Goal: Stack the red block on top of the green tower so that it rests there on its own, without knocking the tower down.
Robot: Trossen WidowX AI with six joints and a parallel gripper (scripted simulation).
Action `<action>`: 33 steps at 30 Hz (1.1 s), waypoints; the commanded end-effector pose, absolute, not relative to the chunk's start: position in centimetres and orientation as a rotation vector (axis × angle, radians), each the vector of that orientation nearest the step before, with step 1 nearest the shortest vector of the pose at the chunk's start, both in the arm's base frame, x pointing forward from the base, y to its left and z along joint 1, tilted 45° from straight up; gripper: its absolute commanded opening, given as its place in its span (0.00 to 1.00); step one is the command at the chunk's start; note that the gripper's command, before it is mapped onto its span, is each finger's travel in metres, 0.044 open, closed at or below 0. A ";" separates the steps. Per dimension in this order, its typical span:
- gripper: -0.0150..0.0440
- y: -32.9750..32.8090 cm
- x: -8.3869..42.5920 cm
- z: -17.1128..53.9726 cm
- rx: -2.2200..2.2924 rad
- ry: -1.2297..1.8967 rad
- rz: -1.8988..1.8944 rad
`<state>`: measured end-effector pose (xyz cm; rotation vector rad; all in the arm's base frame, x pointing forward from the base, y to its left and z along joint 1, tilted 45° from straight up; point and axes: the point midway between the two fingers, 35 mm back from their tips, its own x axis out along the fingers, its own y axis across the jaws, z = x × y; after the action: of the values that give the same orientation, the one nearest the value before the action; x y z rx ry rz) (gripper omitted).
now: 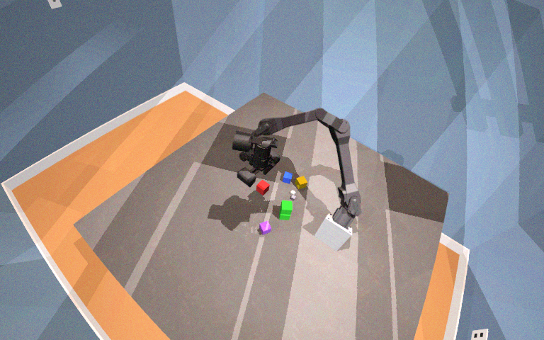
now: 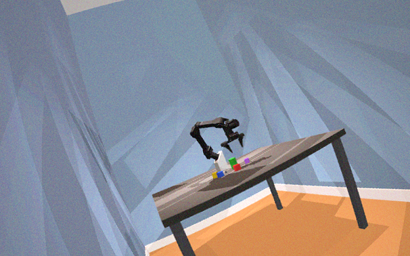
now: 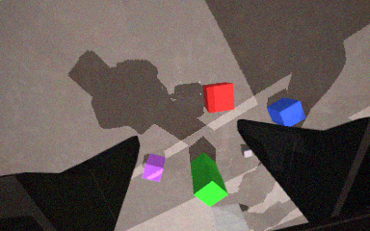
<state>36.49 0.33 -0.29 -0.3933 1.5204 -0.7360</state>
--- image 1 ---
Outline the blue block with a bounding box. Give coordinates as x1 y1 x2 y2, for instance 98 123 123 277
283 171 293 184

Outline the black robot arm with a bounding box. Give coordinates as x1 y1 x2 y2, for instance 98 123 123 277
232 108 361 230

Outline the red block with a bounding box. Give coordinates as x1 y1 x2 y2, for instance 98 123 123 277
256 180 270 195

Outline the purple cube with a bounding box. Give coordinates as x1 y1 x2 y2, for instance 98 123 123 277
259 220 271 235

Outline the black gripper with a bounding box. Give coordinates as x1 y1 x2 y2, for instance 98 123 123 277
237 150 280 187

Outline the yellow cube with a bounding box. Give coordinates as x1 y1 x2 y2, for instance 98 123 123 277
295 176 307 189

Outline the green block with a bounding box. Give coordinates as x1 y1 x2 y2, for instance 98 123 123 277
280 200 292 215
279 209 290 220

